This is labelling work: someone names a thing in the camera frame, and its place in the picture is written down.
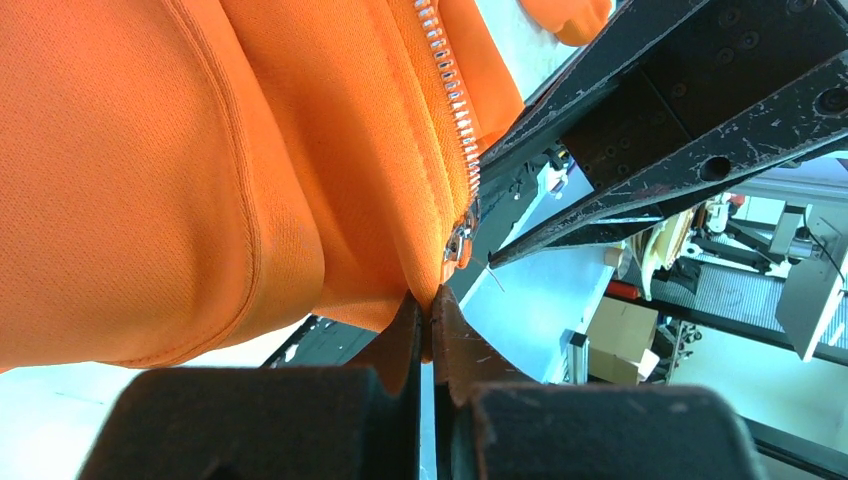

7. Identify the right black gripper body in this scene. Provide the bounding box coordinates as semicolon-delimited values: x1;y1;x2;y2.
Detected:
562;1;847;190

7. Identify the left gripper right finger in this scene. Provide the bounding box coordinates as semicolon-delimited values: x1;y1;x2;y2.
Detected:
430;286;767;479

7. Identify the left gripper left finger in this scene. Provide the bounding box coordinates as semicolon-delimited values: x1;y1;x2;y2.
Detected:
80;297;422;479

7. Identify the orange zip jacket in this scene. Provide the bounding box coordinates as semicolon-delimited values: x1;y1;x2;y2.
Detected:
0;0;614;372

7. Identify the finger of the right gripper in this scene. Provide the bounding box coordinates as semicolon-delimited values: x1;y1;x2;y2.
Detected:
489;52;847;268
480;0;703;185

